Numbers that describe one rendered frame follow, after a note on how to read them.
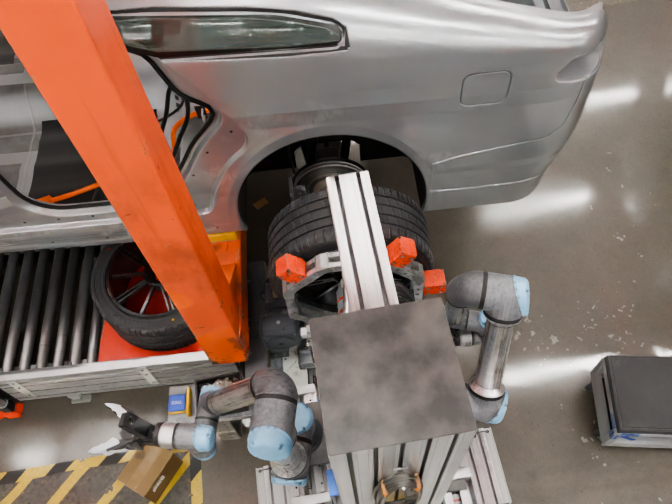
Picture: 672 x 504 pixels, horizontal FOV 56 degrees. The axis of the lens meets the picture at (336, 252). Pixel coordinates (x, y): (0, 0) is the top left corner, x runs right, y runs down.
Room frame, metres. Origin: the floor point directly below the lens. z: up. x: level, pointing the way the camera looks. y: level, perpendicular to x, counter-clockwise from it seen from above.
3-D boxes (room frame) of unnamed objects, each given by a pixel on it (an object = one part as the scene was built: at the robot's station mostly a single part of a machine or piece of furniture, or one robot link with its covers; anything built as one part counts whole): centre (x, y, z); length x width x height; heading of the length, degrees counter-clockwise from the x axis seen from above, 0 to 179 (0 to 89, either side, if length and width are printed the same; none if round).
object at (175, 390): (0.90, 0.58, 0.44); 0.43 x 0.17 x 0.03; 89
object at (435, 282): (1.14, -0.37, 0.85); 0.09 x 0.08 x 0.07; 89
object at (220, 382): (0.90, 0.55, 0.51); 0.20 x 0.14 x 0.13; 95
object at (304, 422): (0.61, 0.20, 0.98); 0.13 x 0.12 x 0.14; 169
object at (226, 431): (0.90, 0.61, 0.21); 0.10 x 0.10 x 0.42; 89
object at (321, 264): (1.14, -0.05, 0.85); 0.54 x 0.07 x 0.54; 89
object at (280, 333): (1.39, 0.30, 0.26); 0.42 x 0.18 x 0.35; 179
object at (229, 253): (1.45, 0.50, 0.69); 0.52 x 0.17 x 0.35; 179
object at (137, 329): (1.56, 0.85, 0.39); 0.66 x 0.66 x 0.24
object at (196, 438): (0.53, 0.48, 1.21); 0.11 x 0.08 x 0.09; 79
